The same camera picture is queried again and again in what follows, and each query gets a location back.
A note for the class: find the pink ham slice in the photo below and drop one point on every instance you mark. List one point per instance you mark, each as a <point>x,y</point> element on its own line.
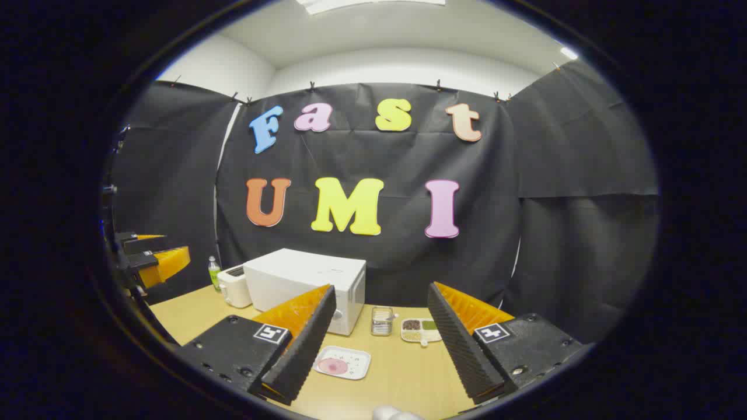
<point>332,366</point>

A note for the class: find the ceiling light panel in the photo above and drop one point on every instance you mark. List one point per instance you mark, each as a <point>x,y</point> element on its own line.
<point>569,53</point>
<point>373,4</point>

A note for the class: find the white divided dish of beans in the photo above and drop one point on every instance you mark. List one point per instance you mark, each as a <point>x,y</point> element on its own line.
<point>420,334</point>

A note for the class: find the white microwave oven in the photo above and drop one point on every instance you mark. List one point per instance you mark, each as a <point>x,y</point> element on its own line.
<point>303,274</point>

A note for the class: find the white square plate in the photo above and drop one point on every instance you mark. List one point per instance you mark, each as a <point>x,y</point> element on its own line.
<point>356,359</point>

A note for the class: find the white toaster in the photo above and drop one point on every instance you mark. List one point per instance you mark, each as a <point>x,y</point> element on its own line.
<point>233,289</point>

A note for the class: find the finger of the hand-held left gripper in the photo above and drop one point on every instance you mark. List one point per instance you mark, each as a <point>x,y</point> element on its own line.
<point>169,262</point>
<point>137,244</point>

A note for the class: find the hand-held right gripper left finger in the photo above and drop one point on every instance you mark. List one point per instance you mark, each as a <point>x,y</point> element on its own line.
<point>303,350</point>

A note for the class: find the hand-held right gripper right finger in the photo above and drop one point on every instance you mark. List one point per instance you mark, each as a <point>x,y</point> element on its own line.
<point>461,344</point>

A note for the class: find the green drink bottle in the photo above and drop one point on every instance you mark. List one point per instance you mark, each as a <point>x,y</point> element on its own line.
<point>214,274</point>

